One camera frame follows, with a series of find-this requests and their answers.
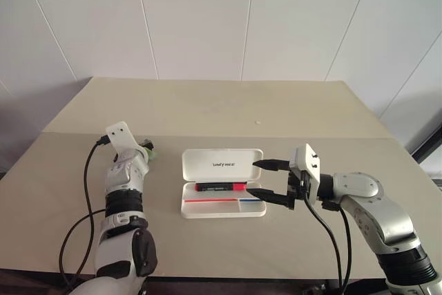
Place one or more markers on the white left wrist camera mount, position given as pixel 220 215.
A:
pixel 120 137

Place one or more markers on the white plastic pencil case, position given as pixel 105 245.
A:
pixel 221 184

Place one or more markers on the dark frame beside wall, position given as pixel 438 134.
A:
pixel 426 146

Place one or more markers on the red marker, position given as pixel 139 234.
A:
pixel 221 187

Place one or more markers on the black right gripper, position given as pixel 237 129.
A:
pixel 294 187

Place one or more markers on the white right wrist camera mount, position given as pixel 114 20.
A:
pixel 306 163

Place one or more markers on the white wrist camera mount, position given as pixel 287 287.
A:
pixel 306 163
pixel 120 137

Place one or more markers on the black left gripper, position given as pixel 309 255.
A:
pixel 147 143

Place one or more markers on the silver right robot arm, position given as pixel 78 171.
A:
pixel 380 205

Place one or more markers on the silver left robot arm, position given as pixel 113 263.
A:
pixel 121 177

